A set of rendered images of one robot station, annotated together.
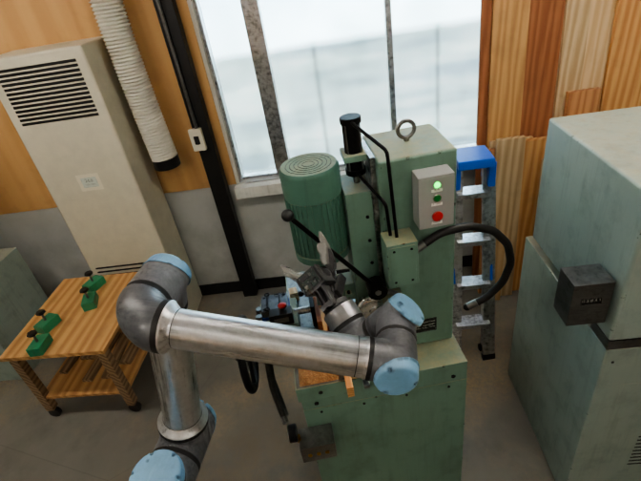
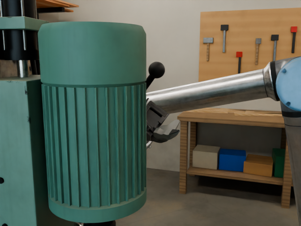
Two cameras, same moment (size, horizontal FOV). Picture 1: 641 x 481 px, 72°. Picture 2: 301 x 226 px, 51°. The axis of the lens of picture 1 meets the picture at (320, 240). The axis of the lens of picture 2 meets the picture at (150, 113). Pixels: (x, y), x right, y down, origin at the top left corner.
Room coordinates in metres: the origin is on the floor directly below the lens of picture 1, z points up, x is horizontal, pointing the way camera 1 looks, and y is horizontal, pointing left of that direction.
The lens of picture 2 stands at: (1.69, 0.21, 1.46)
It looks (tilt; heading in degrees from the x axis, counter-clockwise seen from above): 10 degrees down; 193
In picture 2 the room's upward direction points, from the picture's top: straight up
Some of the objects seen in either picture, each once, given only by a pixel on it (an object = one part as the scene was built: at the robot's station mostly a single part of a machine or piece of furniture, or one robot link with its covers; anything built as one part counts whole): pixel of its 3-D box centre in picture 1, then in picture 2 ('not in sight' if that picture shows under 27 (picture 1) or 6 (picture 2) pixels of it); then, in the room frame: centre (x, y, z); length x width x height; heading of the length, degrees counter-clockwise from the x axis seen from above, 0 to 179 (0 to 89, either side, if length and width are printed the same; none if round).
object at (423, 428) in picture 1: (378, 405); not in sight; (1.20, -0.12, 0.35); 0.58 x 0.45 x 0.71; 92
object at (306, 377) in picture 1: (317, 369); not in sight; (0.96, 0.08, 0.91); 0.12 x 0.09 x 0.03; 92
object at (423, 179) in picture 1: (433, 198); not in sight; (1.06, -0.33, 1.40); 0.10 x 0.06 x 0.16; 92
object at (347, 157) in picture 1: (354, 145); (16, 10); (1.20, -0.14, 1.53); 0.08 x 0.08 x 0.17; 2
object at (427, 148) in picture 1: (410, 243); not in sight; (1.20, -0.29, 1.16); 0.22 x 0.22 x 0.72; 2
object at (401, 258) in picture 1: (400, 258); not in sight; (1.05, -0.22, 1.22); 0.09 x 0.08 x 0.15; 92
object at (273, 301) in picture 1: (276, 307); not in sight; (1.20, 0.19, 0.99); 0.13 x 0.11 x 0.06; 2
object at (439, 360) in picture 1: (370, 340); not in sight; (1.20, -0.12, 0.76); 0.57 x 0.45 x 0.09; 92
